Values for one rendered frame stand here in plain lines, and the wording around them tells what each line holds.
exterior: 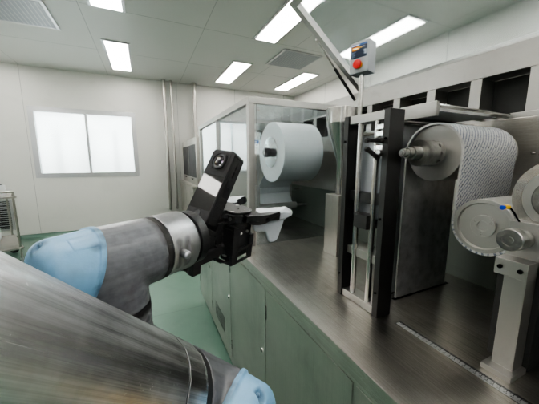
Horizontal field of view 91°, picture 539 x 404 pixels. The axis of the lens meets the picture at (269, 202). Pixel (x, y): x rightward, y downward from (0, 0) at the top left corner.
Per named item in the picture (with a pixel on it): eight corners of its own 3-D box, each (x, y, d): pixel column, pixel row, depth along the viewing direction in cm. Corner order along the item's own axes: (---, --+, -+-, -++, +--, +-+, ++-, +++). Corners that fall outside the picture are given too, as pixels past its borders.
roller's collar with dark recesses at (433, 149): (405, 166, 68) (407, 140, 67) (420, 165, 71) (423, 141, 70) (428, 166, 63) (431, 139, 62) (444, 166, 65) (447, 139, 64)
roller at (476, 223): (450, 244, 64) (455, 195, 62) (506, 232, 75) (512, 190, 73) (512, 261, 54) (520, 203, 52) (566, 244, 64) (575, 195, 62)
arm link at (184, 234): (135, 209, 32) (180, 227, 28) (167, 204, 36) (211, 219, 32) (135, 265, 34) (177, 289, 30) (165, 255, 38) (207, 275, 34)
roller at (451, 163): (407, 179, 75) (411, 127, 73) (459, 176, 85) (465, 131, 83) (459, 183, 62) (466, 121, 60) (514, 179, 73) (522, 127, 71)
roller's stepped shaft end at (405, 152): (394, 159, 64) (395, 146, 64) (411, 159, 67) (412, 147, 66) (406, 159, 61) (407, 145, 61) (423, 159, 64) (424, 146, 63)
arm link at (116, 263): (26, 320, 25) (12, 232, 23) (136, 276, 34) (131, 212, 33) (63, 352, 21) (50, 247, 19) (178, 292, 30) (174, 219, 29)
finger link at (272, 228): (287, 235, 51) (245, 240, 45) (291, 205, 49) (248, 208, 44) (297, 241, 48) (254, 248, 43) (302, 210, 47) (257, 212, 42)
